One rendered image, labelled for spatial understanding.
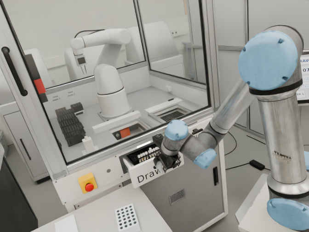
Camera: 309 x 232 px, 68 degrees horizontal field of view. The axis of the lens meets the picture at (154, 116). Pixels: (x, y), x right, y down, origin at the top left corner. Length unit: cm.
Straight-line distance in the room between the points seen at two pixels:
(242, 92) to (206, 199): 113
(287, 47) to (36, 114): 90
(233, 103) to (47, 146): 79
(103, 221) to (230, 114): 73
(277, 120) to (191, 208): 120
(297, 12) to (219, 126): 171
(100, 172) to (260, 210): 73
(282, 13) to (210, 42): 125
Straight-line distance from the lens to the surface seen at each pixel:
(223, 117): 82
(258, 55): 56
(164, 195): 151
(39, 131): 109
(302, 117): 168
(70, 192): 124
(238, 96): 77
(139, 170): 112
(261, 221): 97
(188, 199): 165
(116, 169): 124
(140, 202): 117
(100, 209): 122
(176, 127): 79
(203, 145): 80
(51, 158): 114
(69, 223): 120
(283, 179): 71
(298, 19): 241
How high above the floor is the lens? 156
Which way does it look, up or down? 24 degrees down
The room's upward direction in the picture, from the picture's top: 11 degrees counter-clockwise
